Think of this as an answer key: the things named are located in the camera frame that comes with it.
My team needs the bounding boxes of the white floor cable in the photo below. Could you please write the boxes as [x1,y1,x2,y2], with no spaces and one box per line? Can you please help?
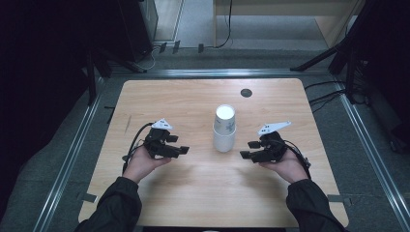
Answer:
[137,44,162,71]

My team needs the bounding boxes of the metal floor rail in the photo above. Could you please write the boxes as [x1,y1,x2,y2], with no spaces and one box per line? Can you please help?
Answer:
[32,76,104,232]
[109,68,331,78]
[334,81,410,232]

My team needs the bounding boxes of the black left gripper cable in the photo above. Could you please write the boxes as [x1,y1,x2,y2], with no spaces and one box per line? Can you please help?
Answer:
[121,122,155,175]

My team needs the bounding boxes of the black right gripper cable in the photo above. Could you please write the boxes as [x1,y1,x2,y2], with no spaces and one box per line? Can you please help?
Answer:
[283,138,312,180]

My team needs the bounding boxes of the black hanging cable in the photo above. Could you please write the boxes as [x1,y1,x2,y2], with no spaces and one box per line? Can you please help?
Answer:
[214,0,234,49]

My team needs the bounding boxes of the black tripod stand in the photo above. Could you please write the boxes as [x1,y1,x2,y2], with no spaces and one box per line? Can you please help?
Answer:
[84,47,148,106]
[289,0,371,104]

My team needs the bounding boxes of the black cabinet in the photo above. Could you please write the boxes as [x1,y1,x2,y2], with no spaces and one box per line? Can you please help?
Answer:
[117,0,160,64]

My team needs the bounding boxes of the grey tape piece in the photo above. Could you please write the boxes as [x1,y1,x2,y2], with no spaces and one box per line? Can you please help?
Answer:
[326,193,353,208]
[76,191,98,204]

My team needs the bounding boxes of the person's left hand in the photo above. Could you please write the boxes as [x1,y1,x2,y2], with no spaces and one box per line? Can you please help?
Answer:
[122,144,172,185]

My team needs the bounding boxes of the light wooden furniture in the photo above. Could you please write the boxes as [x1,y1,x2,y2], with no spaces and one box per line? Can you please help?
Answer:
[212,0,366,49]

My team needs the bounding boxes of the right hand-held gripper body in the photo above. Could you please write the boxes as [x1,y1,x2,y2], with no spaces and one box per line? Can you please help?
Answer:
[256,120,292,163]

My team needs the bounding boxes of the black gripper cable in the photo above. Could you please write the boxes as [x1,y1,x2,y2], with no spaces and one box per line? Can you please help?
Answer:
[121,122,155,175]
[283,138,312,180]

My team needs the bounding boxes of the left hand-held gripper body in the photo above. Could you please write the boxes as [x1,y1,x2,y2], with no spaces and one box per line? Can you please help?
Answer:
[143,118,175,160]

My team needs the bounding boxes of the person's right hand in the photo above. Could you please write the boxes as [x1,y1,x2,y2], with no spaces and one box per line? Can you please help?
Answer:
[258,148,310,185]

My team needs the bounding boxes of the black floor cables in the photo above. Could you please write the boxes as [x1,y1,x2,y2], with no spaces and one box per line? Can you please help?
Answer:
[304,79,348,114]

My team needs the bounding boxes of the stack of white paper cups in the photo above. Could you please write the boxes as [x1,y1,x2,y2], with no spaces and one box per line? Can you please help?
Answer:
[212,103,237,154]

